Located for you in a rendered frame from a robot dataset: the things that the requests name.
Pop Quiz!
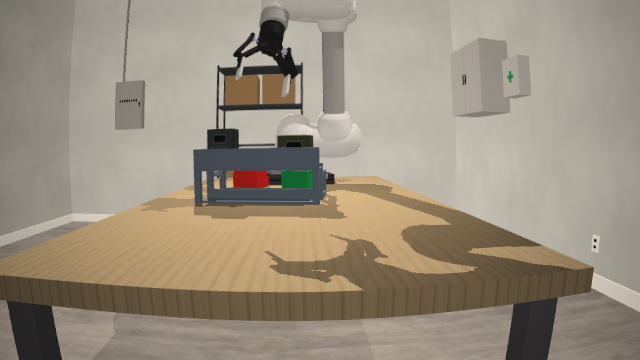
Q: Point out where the red bin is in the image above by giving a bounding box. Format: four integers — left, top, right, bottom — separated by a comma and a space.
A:
233, 171, 269, 188

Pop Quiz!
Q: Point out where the green bin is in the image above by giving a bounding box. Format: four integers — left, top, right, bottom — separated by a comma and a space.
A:
281, 171, 312, 188

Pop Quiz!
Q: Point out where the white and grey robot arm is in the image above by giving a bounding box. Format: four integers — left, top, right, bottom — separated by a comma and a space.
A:
259, 0, 361, 158

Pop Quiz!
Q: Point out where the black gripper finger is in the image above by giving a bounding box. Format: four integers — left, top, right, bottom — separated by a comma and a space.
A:
272, 43, 298, 97
233, 32, 270, 81

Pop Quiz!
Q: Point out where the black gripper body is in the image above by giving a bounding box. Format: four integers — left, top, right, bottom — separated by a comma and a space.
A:
256, 20, 285, 57

